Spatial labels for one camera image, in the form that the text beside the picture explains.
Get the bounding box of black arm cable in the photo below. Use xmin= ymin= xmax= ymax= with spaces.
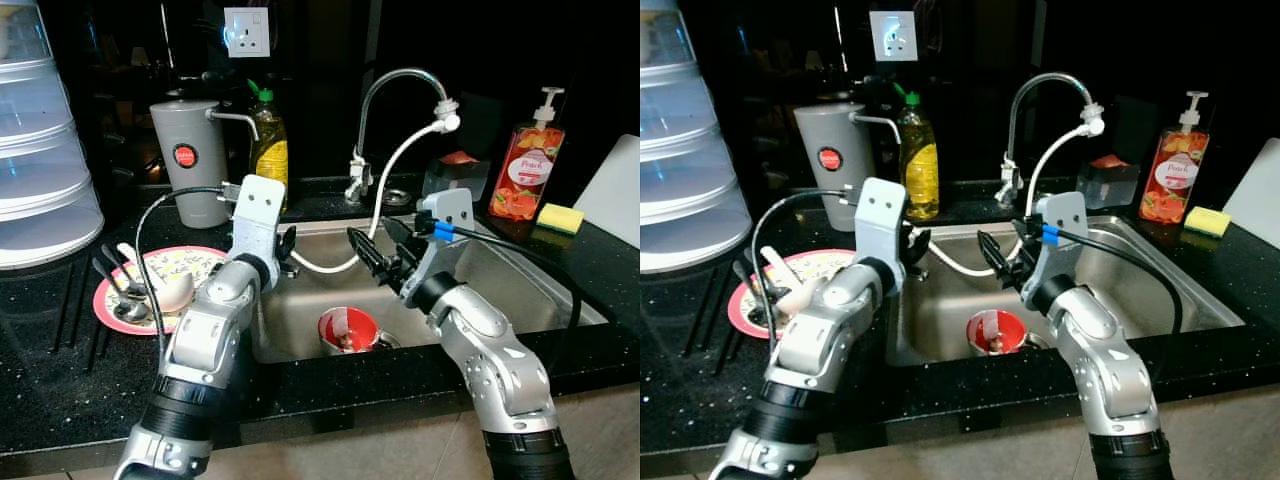
xmin=132 ymin=185 xmax=242 ymax=363
xmin=1040 ymin=222 xmax=1185 ymax=339
xmin=749 ymin=187 xmax=862 ymax=363
xmin=420 ymin=210 xmax=584 ymax=343

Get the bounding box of white wall socket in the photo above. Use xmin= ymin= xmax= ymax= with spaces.
xmin=224 ymin=7 xmax=272 ymax=59
xmin=869 ymin=11 xmax=919 ymax=64

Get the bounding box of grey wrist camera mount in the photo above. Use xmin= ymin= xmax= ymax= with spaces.
xmin=400 ymin=188 xmax=476 ymax=302
xmin=230 ymin=176 xmax=288 ymax=264
xmin=1020 ymin=192 xmax=1090 ymax=302
xmin=853 ymin=178 xmax=910 ymax=267

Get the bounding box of yellow liquid bottle green cap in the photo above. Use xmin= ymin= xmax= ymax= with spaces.
xmin=893 ymin=83 xmax=942 ymax=223
xmin=247 ymin=79 xmax=291 ymax=214

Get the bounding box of red and white bowl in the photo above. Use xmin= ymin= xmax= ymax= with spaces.
xmin=966 ymin=309 xmax=1029 ymax=358
xmin=317 ymin=306 xmax=383 ymax=357

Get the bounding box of white mesh food cover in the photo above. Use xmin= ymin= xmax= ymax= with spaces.
xmin=0 ymin=0 xmax=106 ymax=272
xmin=640 ymin=0 xmax=754 ymax=274

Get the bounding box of white ceramic soup spoon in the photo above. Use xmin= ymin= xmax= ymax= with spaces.
xmin=117 ymin=243 xmax=197 ymax=312
xmin=759 ymin=246 xmax=833 ymax=312

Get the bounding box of clear plastic soap holder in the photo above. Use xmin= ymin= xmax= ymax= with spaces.
xmin=422 ymin=150 xmax=492 ymax=207
xmin=1076 ymin=154 xmax=1142 ymax=210

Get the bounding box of stainless steel sink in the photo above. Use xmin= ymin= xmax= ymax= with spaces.
xmin=249 ymin=214 xmax=610 ymax=364
xmin=884 ymin=218 xmax=1247 ymax=367

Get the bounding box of white flexible hose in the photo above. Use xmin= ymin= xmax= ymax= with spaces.
xmin=939 ymin=101 xmax=1107 ymax=279
xmin=289 ymin=97 xmax=463 ymax=276

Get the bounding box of grey water filter canister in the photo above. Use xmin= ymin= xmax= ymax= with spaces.
xmin=794 ymin=103 xmax=905 ymax=234
xmin=150 ymin=99 xmax=260 ymax=230

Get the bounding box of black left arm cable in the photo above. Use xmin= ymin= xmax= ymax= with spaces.
xmin=749 ymin=187 xmax=862 ymax=363
xmin=132 ymin=185 xmax=242 ymax=363

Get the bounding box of metal spoon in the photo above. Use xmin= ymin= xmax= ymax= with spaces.
xmin=101 ymin=244 xmax=141 ymax=299
xmin=741 ymin=250 xmax=773 ymax=301
xmin=732 ymin=262 xmax=783 ymax=327
xmin=92 ymin=256 xmax=151 ymax=325

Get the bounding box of white cutting board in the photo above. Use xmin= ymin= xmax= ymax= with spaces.
xmin=1222 ymin=138 xmax=1280 ymax=252
xmin=573 ymin=135 xmax=641 ymax=250

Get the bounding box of chrome gooseneck faucet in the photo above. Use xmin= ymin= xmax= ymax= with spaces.
xmin=344 ymin=68 xmax=452 ymax=207
xmin=994 ymin=72 xmax=1097 ymax=210

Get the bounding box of peach hand soap pump bottle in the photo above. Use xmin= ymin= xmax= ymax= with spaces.
xmin=1138 ymin=91 xmax=1211 ymax=226
xmin=488 ymin=87 xmax=567 ymax=223

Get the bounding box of floral plate pink rim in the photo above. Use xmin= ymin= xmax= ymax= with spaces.
xmin=726 ymin=249 xmax=862 ymax=341
xmin=92 ymin=246 xmax=230 ymax=338

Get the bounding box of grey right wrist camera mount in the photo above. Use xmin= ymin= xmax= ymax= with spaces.
xmin=1020 ymin=192 xmax=1090 ymax=302
xmin=400 ymin=188 xmax=476 ymax=302

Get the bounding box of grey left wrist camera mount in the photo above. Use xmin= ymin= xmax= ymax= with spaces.
xmin=853 ymin=178 xmax=910 ymax=267
xmin=230 ymin=176 xmax=288 ymax=264

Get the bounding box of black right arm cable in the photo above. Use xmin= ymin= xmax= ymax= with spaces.
xmin=420 ymin=210 xmax=584 ymax=343
xmin=1040 ymin=222 xmax=1185 ymax=339

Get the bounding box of yellow sponge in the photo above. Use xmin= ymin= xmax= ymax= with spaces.
xmin=536 ymin=203 xmax=587 ymax=237
xmin=1184 ymin=207 xmax=1233 ymax=240

